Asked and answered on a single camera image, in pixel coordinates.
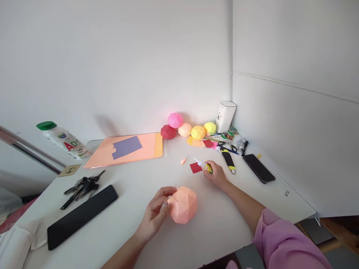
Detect person's right hand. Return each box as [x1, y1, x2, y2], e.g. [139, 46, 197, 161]
[201, 160, 231, 192]

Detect person's left hand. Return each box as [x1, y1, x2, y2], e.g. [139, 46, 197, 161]
[136, 186, 178, 240]

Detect person's left thumb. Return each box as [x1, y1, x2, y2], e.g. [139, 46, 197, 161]
[159, 201, 172, 219]

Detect person's left index finger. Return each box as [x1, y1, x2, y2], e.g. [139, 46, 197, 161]
[153, 186, 178, 201]

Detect person's left fingers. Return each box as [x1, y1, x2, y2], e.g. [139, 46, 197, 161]
[145, 195, 166, 222]

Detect person's right fingers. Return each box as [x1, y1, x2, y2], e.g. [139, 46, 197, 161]
[202, 160, 224, 181]

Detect small glue bottle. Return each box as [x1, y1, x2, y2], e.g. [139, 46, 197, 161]
[193, 157, 214, 176]

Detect large peach paper polyhedron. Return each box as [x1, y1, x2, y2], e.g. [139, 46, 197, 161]
[167, 186, 199, 225]

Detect yellow black utility knife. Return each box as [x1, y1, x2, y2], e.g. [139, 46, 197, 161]
[221, 149, 237, 175]

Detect orange paper scraps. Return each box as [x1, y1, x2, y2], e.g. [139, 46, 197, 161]
[186, 136, 207, 148]

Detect lime yellow paper ball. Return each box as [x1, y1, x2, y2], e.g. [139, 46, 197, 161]
[203, 122, 217, 136]

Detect black smartphone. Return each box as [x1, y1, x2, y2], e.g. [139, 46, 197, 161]
[242, 153, 276, 185]

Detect yellow paper sheet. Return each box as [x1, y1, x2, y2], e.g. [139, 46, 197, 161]
[153, 133, 164, 158]

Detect small peach paper ball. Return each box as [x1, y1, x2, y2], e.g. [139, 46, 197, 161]
[178, 123, 192, 137]

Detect stack of peach paper sheets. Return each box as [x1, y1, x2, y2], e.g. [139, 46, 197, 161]
[83, 132, 164, 169]

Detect white rounded box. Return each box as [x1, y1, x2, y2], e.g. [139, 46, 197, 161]
[215, 101, 237, 134]

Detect red paper ball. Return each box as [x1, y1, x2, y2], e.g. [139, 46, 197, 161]
[160, 124, 177, 140]

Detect purple paper piece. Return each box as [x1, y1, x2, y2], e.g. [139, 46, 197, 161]
[111, 135, 143, 161]

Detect pink paper ball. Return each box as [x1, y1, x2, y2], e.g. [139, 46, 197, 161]
[167, 112, 184, 129]

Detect long black tablet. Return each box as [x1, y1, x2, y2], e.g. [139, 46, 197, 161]
[47, 185, 119, 251]

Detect bunch of black keys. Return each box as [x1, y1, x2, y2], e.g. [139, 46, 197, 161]
[60, 170, 106, 210]

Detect wooden tag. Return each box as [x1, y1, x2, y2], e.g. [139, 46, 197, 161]
[57, 164, 82, 178]

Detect plastic bottle with green cap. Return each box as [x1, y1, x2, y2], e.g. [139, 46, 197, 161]
[36, 121, 92, 160]

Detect wooden furniture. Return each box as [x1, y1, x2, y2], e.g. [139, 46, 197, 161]
[294, 216, 359, 255]

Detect white cloth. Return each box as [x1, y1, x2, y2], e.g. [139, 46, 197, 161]
[0, 220, 49, 269]

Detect black handled scissors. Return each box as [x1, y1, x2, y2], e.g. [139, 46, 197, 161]
[217, 139, 238, 152]

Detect metal rail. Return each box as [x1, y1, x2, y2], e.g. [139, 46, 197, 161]
[0, 125, 67, 175]

